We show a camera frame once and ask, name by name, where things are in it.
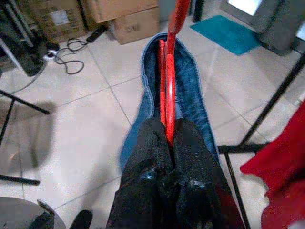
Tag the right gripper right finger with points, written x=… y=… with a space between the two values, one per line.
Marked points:
x=190 y=155

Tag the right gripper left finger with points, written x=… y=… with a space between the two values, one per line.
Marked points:
x=145 y=152

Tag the red plastic hanger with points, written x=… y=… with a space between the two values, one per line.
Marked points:
x=170 y=95

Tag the blue denim jeans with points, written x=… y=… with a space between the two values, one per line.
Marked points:
x=188 y=90

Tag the chrome and black clothes rack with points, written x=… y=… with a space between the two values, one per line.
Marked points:
x=264 y=113

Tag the red shirt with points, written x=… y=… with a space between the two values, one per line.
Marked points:
x=281 y=167

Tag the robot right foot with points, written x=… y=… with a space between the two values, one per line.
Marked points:
x=81 y=220

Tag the plain cardboard box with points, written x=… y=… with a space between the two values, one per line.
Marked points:
x=119 y=9
x=135 y=28

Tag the teal floor mat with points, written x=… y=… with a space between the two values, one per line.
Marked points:
x=224 y=33

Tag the black power strip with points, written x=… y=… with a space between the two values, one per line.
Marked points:
x=95 y=34

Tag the white power adapter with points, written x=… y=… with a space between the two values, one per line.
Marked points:
x=50 y=54

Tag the black pole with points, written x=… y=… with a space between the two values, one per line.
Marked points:
x=199 y=12

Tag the cardboard box with white label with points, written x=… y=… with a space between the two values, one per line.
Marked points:
x=71 y=26

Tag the grey cabinet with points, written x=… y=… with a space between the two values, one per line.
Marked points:
x=274 y=28

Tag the black computer tower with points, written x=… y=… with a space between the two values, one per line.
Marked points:
x=26 y=57

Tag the black table leg frame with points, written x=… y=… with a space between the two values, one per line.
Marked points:
x=23 y=102

